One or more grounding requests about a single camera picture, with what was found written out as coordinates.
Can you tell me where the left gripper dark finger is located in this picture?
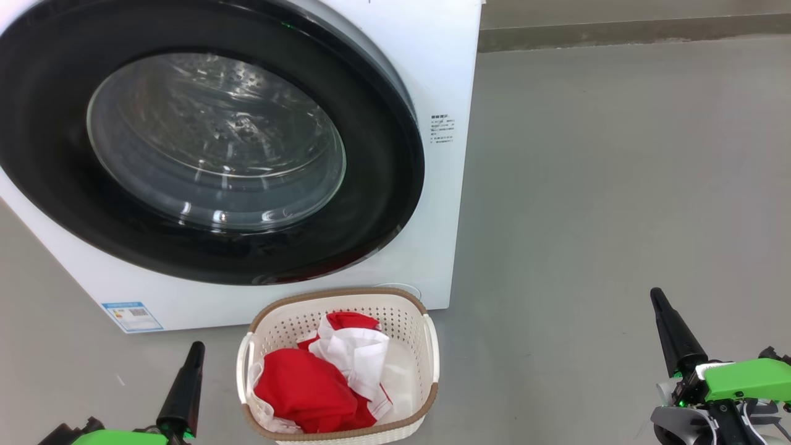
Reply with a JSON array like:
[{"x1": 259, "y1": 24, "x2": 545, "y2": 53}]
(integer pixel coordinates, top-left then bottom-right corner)
[{"x1": 156, "y1": 341, "x2": 206, "y2": 442}]

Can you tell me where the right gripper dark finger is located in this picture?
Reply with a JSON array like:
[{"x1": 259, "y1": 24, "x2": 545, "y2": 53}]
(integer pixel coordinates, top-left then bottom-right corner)
[{"x1": 650, "y1": 287, "x2": 709, "y2": 378}]

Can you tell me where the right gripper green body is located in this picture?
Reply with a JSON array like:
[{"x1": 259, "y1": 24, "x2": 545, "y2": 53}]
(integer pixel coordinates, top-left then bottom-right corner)
[{"x1": 674, "y1": 358, "x2": 791, "y2": 409}]

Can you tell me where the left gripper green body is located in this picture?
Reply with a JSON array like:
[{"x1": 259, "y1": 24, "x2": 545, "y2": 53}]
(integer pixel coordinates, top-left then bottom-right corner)
[{"x1": 71, "y1": 431, "x2": 195, "y2": 445}]

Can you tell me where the red and white garment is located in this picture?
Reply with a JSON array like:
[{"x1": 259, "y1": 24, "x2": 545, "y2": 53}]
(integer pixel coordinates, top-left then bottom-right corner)
[{"x1": 247, "y1": 311, "x2": 396, "y2": 433}]

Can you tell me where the black round glass washer door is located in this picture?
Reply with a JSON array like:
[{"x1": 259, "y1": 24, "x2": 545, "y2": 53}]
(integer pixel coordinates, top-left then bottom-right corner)
[{"x1": 0, "y1": 0, "x2": 426, "y2": 286}]

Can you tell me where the cream perforated basket brown rim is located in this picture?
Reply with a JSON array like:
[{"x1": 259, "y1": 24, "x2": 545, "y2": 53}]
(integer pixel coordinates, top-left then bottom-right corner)
[{"x1": 236, "y1": 287, "x2": 441, "y2": 445}]

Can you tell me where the white front-load washing machine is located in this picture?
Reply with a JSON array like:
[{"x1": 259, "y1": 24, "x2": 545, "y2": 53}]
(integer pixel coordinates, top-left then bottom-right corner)
[{"x1": 0, "y1": 0, "x2": 483, "y2": 334}]

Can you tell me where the blue energy label sticker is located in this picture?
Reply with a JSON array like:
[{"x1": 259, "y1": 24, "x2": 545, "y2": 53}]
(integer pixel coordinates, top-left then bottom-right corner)
[{"x1": 102, "y1": 301, "x2": 164, "y2": 333}]

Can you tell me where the round white filter cover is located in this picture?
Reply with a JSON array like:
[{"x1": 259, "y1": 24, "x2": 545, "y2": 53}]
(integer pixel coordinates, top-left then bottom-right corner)
[{"x1": 374, "y1": 282, "x2": 422, "y2": 300}]

